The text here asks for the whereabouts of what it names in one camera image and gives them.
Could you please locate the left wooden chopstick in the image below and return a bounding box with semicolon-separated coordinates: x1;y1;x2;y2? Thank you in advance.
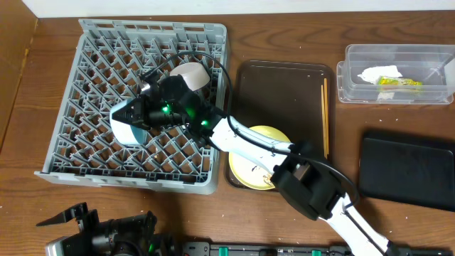
321;85;328;159

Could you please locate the yellow plate with scraps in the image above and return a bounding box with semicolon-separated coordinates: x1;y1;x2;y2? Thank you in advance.
229;125;290;191

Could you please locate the right wooden chopstick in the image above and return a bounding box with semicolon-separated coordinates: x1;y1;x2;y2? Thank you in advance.
322;78;329;158

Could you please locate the black waste bin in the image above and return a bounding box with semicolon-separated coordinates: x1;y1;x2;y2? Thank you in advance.
359;130;454;212

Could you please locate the grey dishwasher rack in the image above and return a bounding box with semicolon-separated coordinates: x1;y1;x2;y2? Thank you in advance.
38;19;229;195

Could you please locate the yellow green snack wrapper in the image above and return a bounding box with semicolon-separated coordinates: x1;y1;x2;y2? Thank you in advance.
378;76;423;91

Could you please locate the dark brown serving tray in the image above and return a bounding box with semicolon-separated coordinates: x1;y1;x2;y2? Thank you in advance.
224;60;336;193

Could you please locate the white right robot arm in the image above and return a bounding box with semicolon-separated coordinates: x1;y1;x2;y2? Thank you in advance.
132;72;397;255

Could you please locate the white paper napkin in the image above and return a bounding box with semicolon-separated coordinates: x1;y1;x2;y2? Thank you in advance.
358;65;402;100

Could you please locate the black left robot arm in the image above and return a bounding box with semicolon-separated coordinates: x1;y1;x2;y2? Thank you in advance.
36;100;182;256

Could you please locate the clear plastic waste bin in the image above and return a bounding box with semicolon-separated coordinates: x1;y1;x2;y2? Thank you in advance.
336;44;454;105

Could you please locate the pale pink bowl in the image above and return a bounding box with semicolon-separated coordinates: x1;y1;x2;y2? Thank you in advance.
170;62;210;91

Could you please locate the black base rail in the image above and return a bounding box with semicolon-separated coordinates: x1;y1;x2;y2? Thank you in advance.
179;241;454;256

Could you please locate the wooden chopstick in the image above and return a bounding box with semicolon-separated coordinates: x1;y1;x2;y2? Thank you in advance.
321;85;328;159
322;78;329;158

